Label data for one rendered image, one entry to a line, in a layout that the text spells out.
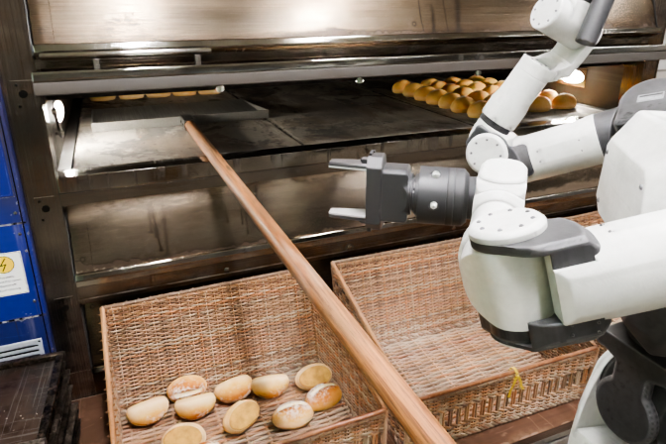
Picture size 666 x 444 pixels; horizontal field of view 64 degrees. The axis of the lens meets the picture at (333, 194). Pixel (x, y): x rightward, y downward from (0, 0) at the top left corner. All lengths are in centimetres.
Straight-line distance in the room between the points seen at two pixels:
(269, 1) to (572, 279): 102
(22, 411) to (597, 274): 107
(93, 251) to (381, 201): 81
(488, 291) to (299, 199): 96
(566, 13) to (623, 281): 58
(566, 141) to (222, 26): 78
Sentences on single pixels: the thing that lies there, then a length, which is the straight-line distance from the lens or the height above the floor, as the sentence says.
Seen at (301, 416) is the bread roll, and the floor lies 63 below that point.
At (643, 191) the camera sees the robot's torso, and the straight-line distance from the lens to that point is 75.
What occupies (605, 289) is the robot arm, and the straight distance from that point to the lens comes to 55.
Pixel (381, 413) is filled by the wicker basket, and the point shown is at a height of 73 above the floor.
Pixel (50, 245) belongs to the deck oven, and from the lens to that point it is 142.
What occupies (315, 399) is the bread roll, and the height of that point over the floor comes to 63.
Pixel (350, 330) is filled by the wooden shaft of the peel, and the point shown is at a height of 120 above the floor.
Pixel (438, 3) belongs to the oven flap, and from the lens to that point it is 156.
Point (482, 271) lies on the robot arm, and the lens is 57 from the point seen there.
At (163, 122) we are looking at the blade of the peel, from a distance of 178.
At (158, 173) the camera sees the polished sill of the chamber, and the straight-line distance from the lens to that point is 136.
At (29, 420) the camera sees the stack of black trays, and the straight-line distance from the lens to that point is 125.
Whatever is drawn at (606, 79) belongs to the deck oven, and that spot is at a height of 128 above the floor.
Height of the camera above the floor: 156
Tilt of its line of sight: 20 degrees down
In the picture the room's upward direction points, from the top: straight up
